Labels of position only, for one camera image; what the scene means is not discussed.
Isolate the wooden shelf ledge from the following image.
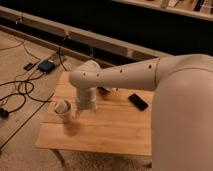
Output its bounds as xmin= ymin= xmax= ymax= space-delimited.
xmin=113 ymin=0 xmax=213 ymax=22

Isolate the wooden table board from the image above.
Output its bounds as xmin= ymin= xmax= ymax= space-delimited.
xmin=35 ymin=71 xmax=155 ymax=157

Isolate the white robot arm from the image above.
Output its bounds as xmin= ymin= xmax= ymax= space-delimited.
xmin=69 ymin=54 xmax=213 ymax=171

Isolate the black power adapter box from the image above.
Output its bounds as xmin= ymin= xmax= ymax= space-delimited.
xmin=38 ymin=60 xmax=55 ymax=73

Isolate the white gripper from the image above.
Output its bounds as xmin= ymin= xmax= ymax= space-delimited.
xmin=75 ymin=88 xmax=96 ymax=118

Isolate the dark bowl with contents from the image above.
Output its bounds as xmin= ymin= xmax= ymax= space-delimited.
xmin=97 ymin=87 xmax=117 ymax=95

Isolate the white paper cup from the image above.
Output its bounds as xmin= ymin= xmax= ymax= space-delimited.
xmin=54 ymin=99 xmax=72 ymax=123

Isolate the small black remote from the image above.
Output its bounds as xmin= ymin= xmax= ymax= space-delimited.
xmin=23 ymin=63 xmax=37 ymax=71

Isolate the black smartphone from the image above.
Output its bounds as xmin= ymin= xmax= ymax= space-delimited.
xmin=128 ymin=94 xmax=148 ymax=111

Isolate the black plug on floor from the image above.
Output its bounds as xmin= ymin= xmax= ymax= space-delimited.
xmin=0 ymin=107 xmax=9 ymax=119

